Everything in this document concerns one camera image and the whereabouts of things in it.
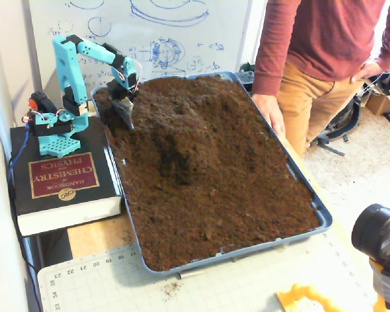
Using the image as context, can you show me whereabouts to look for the blue tray of soil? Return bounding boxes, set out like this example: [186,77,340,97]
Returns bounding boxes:
[93,73,321,272]

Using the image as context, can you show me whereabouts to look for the person's right hand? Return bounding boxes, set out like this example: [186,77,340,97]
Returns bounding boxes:
[251,93,286,137]

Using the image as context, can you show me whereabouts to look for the grey-green cutting mat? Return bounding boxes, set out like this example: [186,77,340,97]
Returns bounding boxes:
[37,232,388,312]

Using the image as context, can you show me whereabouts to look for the blue cable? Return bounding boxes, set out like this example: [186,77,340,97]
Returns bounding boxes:
[6,127,32,196]

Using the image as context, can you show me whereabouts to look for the grey taped camera stand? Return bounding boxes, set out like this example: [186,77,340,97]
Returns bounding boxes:
[369,256,390,312]

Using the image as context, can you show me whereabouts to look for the person's right forearm red sleeve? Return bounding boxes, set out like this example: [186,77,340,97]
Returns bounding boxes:
[252,32,292,97]

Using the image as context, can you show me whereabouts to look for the person in red shirt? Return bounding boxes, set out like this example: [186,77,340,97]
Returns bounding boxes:
[252,0,390,159]

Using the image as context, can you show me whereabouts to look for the black chemistry handbook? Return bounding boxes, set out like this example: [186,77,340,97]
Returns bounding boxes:
[9,116,124,237]

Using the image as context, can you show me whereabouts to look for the blue plastic tray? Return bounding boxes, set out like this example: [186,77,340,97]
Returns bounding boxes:
[90,70,333,278]

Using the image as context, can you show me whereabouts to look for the black cable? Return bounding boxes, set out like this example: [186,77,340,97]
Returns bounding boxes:
[6,181,44,312]

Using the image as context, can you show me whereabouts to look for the foil-wrapped scoop gripper finger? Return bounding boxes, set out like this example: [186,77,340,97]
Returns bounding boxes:
[111,99,136,131]

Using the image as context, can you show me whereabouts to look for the black backpack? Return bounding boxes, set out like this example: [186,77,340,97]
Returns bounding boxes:
[310,94,362,157]

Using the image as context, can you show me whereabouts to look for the yellow plastic object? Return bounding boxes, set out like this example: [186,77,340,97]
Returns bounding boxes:
[276,282,345,312]

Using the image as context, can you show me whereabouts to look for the blue mesh basket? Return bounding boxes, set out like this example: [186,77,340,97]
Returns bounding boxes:
[236,63,256,85]

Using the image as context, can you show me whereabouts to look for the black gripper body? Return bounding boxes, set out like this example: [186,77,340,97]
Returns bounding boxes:
[106,79,140,103]

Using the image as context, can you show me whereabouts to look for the metal rod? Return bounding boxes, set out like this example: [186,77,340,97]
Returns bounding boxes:
[177,269,206,280]

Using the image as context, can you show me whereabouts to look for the whiteboard with blue drawings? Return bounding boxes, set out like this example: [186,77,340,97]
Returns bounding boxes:
[22,0,258,98]

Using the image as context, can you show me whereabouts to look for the person's left hand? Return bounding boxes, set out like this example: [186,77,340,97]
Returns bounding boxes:
[350,60,385,84]

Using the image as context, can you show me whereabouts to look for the black camera lens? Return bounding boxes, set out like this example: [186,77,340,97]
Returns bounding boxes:
[350,203,390,261]

